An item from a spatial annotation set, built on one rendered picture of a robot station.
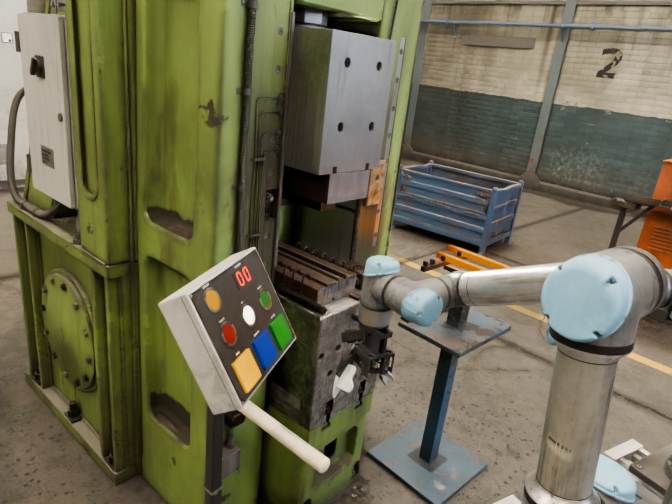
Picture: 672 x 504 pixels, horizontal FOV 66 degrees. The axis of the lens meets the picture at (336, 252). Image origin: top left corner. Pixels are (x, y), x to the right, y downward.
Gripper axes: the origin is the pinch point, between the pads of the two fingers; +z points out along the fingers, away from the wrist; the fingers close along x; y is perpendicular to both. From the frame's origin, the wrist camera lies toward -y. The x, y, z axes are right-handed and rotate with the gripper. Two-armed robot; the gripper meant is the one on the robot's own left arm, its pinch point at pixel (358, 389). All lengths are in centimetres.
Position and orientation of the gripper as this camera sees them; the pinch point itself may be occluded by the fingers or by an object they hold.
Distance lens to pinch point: 131.2
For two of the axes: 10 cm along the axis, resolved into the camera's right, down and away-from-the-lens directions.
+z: -1.1, 9.3, 3.4
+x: 8.6, -0.8, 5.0
